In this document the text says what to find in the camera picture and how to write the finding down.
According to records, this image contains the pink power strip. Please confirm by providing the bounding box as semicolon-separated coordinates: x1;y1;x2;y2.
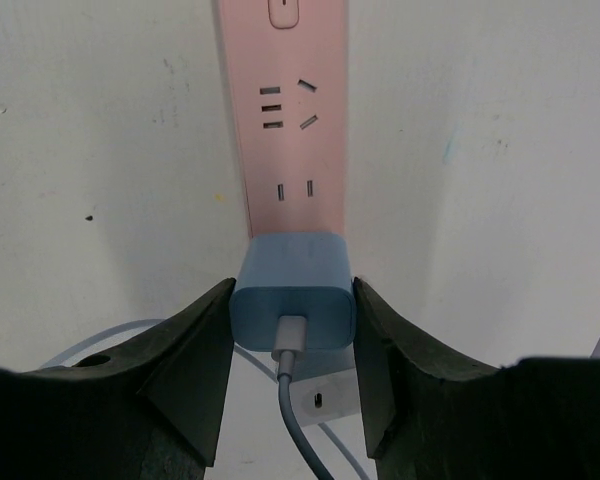
217;0;348;236

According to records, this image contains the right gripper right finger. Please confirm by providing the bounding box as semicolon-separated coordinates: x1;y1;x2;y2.
353;280;600;479

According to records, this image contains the light blue charger plug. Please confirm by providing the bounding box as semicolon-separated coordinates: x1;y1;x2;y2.
229;232;356;352

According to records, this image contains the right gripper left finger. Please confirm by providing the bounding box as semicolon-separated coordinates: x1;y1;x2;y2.
0;278;235;479

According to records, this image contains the silver white charger plug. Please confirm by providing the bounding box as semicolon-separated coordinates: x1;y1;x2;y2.
290;345;360;427

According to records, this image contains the light blue charging cable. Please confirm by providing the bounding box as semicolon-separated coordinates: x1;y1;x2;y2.
37;313;376;480

